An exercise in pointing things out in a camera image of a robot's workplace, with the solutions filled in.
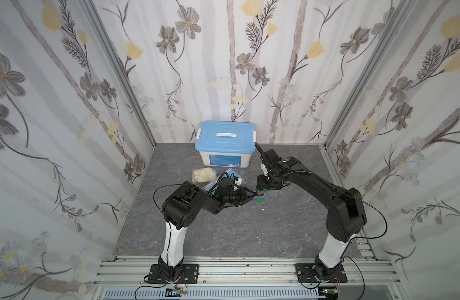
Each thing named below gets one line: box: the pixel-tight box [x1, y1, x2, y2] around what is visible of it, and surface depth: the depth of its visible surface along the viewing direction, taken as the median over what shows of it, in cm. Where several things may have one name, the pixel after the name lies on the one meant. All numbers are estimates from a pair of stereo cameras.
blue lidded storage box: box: [194, 120, 257, 169], surface depth 103 cm
